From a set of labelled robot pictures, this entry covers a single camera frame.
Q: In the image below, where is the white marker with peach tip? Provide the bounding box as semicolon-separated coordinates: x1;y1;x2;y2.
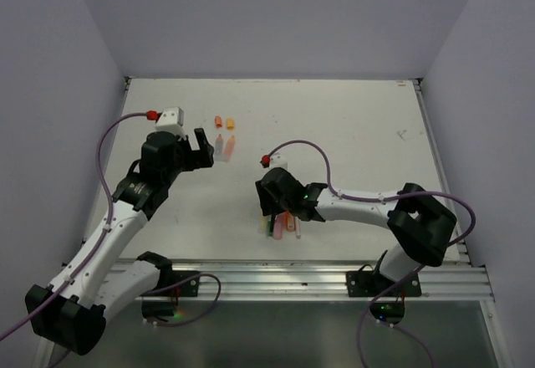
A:
213;134;224;161

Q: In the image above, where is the orange highlighter marker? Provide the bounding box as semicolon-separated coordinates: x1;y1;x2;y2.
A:
222;135;236;162

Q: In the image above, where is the peach marker cap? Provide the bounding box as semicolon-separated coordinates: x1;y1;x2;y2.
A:
214;115;222;128

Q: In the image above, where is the orange marker cap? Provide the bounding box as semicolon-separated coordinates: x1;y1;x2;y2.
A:
226;117;235;130

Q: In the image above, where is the yellow highlighter marker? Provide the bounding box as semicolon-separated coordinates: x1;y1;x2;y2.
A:
258;216;271;235

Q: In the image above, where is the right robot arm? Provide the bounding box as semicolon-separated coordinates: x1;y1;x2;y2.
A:
255;167;457;295

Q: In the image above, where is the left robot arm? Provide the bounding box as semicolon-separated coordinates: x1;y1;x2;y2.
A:
25;128;214;355

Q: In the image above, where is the white pen with tan cap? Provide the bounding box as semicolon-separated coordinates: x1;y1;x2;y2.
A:
295;217;302;239

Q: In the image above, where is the green clear pen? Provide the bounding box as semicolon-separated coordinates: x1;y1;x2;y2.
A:
267;214;276;238

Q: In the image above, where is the pink highlighter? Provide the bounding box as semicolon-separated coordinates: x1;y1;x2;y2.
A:
273;214;286;240

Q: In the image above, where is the orange clear highlighter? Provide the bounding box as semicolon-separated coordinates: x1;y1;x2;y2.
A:
284;212;296;233

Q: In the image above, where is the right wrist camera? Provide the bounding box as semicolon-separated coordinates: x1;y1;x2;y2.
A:
260;153;288;170

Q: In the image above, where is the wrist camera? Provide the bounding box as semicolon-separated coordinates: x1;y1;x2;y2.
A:
155;107;184;135
260;153;288;170

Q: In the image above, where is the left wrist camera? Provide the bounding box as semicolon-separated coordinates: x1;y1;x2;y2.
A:
155;107;184;135

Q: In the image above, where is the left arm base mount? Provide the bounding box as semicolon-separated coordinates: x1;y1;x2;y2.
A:
139;270;200;324

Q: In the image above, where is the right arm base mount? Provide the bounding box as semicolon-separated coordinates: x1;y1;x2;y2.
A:
345;264;422;325

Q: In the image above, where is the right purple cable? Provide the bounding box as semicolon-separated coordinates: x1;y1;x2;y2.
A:
267;139;477;268

